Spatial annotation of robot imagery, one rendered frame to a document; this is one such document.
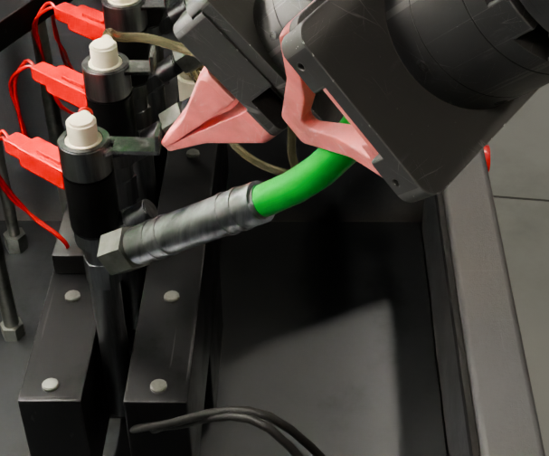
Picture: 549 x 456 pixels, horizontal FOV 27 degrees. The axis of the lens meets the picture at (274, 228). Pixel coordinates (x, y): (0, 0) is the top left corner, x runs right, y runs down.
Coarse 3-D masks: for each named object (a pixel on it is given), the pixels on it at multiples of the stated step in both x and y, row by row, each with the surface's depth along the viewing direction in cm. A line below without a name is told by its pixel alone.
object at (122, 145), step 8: (120, 144) 60; (128, 144) 60; (136, 144) 60; (144, 144) 60; (152, 144) 61; (104, 152) 60; (112, 152) 60; (120, 152) 60; (128, 152) 60; (136, 152) 60; (144, 152) 60; (152, 152) 60
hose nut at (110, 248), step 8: (112, 232) 52; (120, 232) 51; (104, 240) 52; (112, 240) 51; (120, 240) 51; (104, 248) 52; (112, 248) 51; (120, 248) 51; (104, 256) 51; (112, 256) 51; (120, 256) 51; (104, 264) 52; (112, 264) 52; (120, 264) 51; (128, 264) 51; (136, 264) 51; (144, 264) 52; (112, 272) 52; (120, 272) 52
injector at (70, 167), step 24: (72, 168) 60; (96, 168) 60; (72, 192) 61; (96, 192) 61; (72, 216) 63; (96, 216) 62; (120, 216) 63; (144, 216) 63; (96, 240) 63; (96, 264) 65; (96, 288) 66; (120, 288) 67; (96, 312) 67; (120, 312) 68; (120, 336) 69; (120, 360) 70; (120, 384) 71; (120, 408) 72
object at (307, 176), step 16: (304, 160) 44; (320, 160) 43; (336, 160) 43; (352, 160) 43; (288, 176) 45; (304, 176) 44; (320, 176) 44; (336, 176) 44; (256, 192) 46; (272, 192) 45; (288, 192) 45; (304, 192) 44; (256, 208) 46; (272, 208) 46; (288, 208) 46
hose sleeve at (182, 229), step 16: (224, 192) 47; (240, 192) 46; (192, 208) 48; (208, 208) 47; (224, 208) 47; (240, 208) 46; (144, 224) 50; (160, 224) 49; (176, 224) 49; (192, 224) 48; (208, 224) 47; (224, 224) 47; (240, 224) 47; (256, 224) 47; (128, 240) 51; (144, 240) 50; (160, 240) 49; (176, 240) 49; (192, 240) 48; (208, 240) 48; (128, 256) 51; (144, 256) 50; (160, 256) 50
